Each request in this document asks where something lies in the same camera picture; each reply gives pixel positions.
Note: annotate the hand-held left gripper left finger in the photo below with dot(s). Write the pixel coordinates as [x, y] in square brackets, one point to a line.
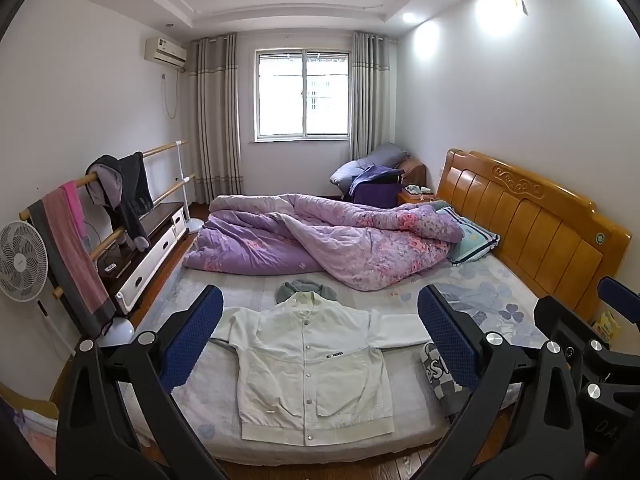
[192, 335]

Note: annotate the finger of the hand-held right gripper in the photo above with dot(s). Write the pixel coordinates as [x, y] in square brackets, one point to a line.
[565, 322]
[622, 296]

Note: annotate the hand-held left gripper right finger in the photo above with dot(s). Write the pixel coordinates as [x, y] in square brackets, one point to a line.
[447, 335]

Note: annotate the grey zip hoodie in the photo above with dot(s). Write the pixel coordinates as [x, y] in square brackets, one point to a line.
[300, 287]

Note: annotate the white button jacket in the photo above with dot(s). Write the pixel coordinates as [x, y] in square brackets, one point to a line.
[310, 380]

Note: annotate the yellow packet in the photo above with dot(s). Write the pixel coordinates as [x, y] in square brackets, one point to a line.
[607, 327]

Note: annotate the grey printed folded garment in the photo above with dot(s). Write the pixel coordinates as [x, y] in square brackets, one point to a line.
[434, 372]

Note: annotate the bed with floral sheet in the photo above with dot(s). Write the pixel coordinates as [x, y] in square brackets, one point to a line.
[500, 300]

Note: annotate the dark and white cabinet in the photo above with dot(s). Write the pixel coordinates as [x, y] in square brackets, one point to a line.
[150, 250]

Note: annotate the teal striped pillow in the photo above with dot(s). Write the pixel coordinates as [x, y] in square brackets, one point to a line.
[472, 240]

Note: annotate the wooden headboard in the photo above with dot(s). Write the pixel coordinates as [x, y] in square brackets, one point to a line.
[525, 230]

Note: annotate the purple floral quilt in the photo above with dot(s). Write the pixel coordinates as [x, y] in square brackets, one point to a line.
[250, 250]

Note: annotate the wooden nightstand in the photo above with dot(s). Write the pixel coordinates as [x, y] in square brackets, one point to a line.
[407, 199]

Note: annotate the dark hanging jacket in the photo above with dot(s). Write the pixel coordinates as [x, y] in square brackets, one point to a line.
[135, 200]

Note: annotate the tissue box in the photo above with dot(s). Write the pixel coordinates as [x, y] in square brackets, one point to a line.
[417, 189]

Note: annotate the grey and pink blanket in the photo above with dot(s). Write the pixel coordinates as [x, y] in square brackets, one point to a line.
[65, 250]

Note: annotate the dark purple cloth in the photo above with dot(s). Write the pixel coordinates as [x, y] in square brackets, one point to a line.
[375, 190]

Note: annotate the brown chair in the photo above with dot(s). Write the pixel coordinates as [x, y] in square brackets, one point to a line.
[415, 172]

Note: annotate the pink towel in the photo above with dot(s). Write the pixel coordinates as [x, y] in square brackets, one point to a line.
[72, 200]

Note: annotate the pink cloth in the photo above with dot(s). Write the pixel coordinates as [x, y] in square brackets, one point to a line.
[37, 435]

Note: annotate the white standing fan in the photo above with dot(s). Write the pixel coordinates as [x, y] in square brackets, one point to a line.
[20, 260]

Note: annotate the wooden double-bar stand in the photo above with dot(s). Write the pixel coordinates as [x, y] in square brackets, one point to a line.
[160, 149]

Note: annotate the grey striped curtain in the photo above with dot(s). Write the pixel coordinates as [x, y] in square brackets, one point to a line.
[367, 100]
[215, 120]

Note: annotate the ceiling light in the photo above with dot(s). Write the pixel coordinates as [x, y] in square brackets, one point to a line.
[409, 16]

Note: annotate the wall air conditioner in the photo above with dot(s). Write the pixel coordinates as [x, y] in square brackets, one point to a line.
[165, 52]

